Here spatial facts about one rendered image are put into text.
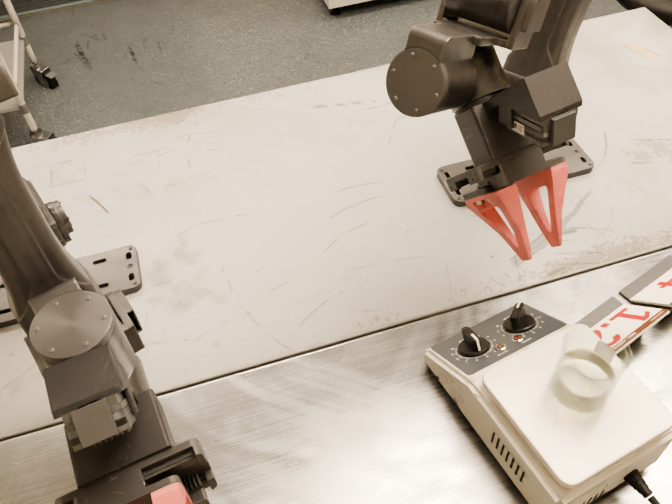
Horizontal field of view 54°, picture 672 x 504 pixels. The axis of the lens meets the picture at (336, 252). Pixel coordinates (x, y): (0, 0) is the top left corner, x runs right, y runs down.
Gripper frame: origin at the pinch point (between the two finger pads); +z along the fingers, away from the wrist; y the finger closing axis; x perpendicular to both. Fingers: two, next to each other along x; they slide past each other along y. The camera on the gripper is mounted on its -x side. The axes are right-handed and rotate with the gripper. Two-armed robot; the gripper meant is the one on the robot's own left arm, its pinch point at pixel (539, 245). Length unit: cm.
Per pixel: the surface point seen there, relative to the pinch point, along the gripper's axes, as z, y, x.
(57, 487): 4, -49, 14
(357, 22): -86, 86, 210
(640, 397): 14.5, -0.5, -6.8
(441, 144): -13.9, 9.4, 29.3
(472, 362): 8.0, -9.7, 2.7
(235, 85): -75, 24, 200
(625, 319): 11.8, 8.9, 4.4
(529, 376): 9.8, -7.5, -2.8
